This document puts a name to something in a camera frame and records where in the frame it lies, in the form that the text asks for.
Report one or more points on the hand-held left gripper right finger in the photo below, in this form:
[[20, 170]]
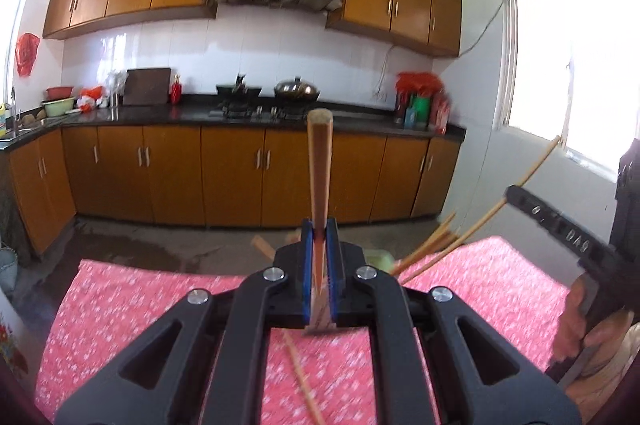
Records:
[[333, 265]]

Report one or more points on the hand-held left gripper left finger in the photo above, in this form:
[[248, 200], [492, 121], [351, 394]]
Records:
[[306, 265]]

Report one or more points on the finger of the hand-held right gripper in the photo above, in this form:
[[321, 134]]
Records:
[[560, 230]]

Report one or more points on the green perforated utensil holder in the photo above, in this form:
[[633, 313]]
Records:
[[377, 259]]

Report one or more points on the wooden chopstick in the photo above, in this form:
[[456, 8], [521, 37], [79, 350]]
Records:
[[262, 247], [435, 250], [430, 239], [470, 230], [302, 375]]

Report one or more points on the thick wooden utensil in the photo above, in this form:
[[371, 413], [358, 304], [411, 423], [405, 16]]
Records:
[[320, 155]]

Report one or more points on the person's right hand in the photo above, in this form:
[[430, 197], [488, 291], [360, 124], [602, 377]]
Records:
[[570, 325]]

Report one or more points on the wooden lower kitchen cabinets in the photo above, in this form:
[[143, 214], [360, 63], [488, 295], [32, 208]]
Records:
[[175, 175]]

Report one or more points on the large window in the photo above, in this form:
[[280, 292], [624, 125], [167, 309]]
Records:
[[550, 70]]

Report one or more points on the black gas stove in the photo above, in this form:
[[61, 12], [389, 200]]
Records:
[[250, 112]]

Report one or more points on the blue box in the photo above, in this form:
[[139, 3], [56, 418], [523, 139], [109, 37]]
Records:
[[409, 118]]

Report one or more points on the wok with steel lid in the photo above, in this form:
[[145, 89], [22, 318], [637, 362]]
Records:
[[297, 91]]

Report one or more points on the green box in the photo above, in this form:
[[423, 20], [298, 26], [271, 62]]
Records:
[[421, 110]]

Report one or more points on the black wok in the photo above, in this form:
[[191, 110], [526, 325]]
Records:
[[240, 92]]

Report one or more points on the red floral tablecloth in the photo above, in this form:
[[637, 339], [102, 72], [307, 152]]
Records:
[[125, 305]]

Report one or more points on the red plastic bag over bottles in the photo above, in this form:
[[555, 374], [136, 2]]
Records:
[[420, 82]]

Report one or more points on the black kitchen countertop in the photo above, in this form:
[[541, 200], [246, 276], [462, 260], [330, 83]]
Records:
[[165, 111]]

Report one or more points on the red bottle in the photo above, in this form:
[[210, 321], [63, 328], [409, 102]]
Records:
[[176, 92]]

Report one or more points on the dark wooden cutting board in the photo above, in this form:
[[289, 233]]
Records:
[[147, 87]]

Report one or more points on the red and white plastic bag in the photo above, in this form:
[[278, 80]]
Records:
[[92, 97]]

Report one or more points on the green basin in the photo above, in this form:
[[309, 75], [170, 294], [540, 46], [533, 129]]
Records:
[[57, 107]]

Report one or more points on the red basin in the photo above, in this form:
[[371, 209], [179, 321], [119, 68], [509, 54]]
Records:
[[60, 93]]

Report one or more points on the steel sink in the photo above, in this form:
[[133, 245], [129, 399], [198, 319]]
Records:
[[15, 136]]

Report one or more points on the steel faucet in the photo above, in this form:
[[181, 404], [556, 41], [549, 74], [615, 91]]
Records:
[[14, 110]]

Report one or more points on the yellow detergent bottle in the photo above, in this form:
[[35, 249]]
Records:
[[3, 115]]

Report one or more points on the small window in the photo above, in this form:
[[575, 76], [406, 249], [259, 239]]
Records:
[[15, 30]]

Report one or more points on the white wall outlet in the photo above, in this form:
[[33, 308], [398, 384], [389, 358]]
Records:
[[381, 96]]

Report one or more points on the red plastic bag on wall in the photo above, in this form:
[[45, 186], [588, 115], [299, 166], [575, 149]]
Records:
[[27, 55]]

